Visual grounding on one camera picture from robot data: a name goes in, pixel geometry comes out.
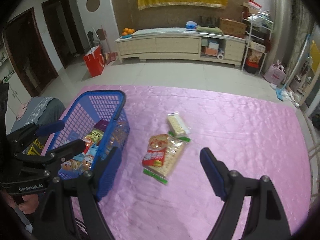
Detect yellow cartoon bun pack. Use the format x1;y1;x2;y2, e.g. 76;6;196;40
61;159;81;173

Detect red beef tripe snack bag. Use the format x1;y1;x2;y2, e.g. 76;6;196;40
82;129;104;154

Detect purple snack packet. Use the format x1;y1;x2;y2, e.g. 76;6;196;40
94;119;109;132

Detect red cartoon snack bag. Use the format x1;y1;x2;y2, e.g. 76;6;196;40
142;134;169;167

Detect long cracker pack green ends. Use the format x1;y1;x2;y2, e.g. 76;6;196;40
142;132;191;185

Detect blue wafer bar packet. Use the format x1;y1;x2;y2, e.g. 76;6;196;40
85;144;99;159

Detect person's left hand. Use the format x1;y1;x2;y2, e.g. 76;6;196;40
1;190;39;215

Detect blue plastic basket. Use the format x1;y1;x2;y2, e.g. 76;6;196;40
47;90;130;179

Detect pink quilted tablecloth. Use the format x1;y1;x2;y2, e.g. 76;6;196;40
41;84;312;240

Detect red paper bag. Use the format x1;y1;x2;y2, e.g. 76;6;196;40
83;45;105;77

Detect small white cracker pack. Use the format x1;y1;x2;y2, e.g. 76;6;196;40
167;112;190;138

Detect pile of oranges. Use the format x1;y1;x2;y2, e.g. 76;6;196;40
121;28;135;36

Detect pink gift bag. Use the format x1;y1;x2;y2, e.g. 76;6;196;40
263;60;286;85

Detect cream TV cabinet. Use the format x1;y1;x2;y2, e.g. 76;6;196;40
115;28;246;67

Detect blue plastic container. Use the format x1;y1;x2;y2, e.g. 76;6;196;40
185;21;197;30

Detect white metal shelf rack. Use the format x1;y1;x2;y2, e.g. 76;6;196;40
241;7;274;75

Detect green folded cloth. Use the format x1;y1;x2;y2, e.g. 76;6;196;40
196;25;223;35

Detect brown cardboard box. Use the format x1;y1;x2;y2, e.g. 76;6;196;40
219;18;247;38

